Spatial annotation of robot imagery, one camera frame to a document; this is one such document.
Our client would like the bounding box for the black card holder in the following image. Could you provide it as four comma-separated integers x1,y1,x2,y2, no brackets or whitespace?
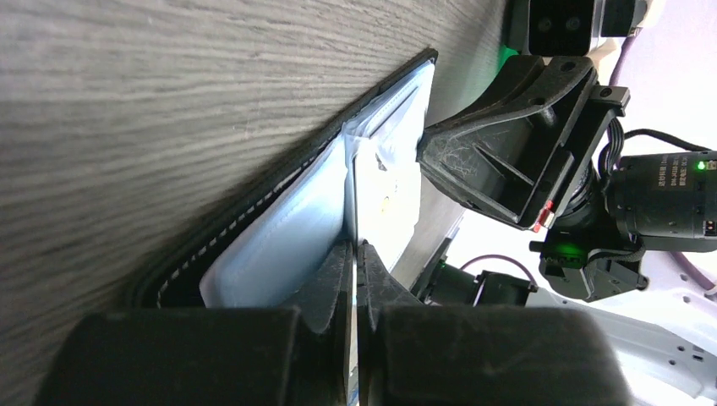
127,48,438,309

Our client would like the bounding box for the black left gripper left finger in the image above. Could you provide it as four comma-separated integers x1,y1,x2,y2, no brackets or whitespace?
36,241,353,405

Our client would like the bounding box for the green double storage bin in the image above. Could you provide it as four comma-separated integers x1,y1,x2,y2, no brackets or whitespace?
497,46,520,72

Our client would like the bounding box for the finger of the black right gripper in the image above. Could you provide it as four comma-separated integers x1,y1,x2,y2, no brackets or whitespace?
417,55,631,230

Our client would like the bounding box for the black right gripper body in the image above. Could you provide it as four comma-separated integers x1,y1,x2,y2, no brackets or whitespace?
530,151,716,302

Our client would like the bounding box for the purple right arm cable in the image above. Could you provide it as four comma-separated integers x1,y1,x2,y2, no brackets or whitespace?
459,33,717,298

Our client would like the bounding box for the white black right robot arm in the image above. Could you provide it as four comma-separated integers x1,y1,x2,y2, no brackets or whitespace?
418,55,716,398

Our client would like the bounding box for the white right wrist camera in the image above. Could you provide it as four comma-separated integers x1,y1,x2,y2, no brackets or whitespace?
504,0,665,57

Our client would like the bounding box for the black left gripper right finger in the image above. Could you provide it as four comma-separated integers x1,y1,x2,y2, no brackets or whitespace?
357,243,632,405

